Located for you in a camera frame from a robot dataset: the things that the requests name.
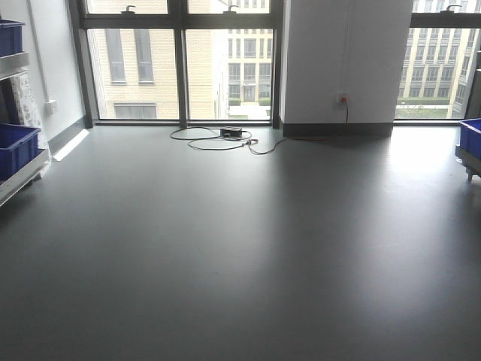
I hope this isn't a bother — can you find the right metal cart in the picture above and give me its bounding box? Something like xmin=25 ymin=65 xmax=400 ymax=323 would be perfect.
xmin=454 ymin=48 xmax=481 ymax=182

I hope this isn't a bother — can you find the blue crate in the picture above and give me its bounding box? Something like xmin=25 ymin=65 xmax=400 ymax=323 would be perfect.
xmin=0 ymin=124 xmax=41 ymax=181
xmin=459 ymin=118 xmax=481 ymax=159
xmin=0 ymin=19 xmax=25 ymax=57

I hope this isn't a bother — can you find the wall power outlet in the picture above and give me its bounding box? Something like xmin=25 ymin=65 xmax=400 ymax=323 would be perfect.
xmin=336 ymin=92 xmax=349 ymax=104

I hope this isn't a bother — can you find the right blue crate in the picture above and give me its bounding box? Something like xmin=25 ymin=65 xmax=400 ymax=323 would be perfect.
xmin=459 ymin=118 xmax=481 ymax=159

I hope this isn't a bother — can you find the left blue crate lower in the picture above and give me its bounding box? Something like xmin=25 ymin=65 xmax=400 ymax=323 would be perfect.
xmin=0 ymin=124 xmax=41 ymax=181

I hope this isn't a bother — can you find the left metal shelf rack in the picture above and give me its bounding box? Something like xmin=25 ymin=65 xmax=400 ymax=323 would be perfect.
xmin=1 ymin=52 xmax=51 ymax=204

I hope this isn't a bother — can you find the white wall switch box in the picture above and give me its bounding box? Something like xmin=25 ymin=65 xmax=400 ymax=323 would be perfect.
xmin=44 ymin=99 xmax=58 ymax=116

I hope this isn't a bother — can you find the left blue crate upper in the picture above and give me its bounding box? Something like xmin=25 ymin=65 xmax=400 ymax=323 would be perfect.
xmin=0 ymin=19 xmax=25 ymax=57

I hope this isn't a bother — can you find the black power adapter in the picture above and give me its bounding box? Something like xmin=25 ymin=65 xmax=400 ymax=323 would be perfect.
xmin=219 ymin=126 xmax=243 ymax=138

